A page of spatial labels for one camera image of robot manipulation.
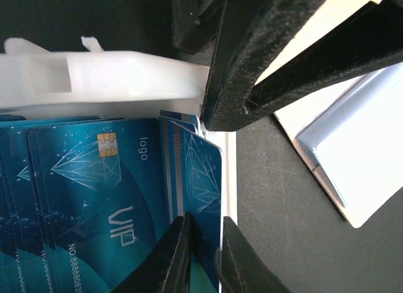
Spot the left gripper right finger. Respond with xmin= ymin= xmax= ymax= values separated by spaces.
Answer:
xmin=215 ymin=216 xmax=290 ymax=293

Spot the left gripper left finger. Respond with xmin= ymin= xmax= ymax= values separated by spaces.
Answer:
xmin=112 ymin=213 xmax=192 ymax=293

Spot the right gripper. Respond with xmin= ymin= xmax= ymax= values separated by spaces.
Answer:
xmin=171 ymin=0 xmax=402 ymax=132

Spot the blue VIP card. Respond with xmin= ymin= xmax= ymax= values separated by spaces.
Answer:
xmin=167 ymin=120 xmax=222 ymax=292

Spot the tan leather card holder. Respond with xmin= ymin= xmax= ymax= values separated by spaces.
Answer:
xmin=253 ymin=0 xmax=403 ymax=229

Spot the blue card stack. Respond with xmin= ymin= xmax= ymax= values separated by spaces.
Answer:
xmin=0 ymin=109 xmax=202 ymax=293

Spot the white bin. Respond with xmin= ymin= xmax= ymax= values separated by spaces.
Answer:
xmin=0 ymin=36 xmax=237 ymax=293

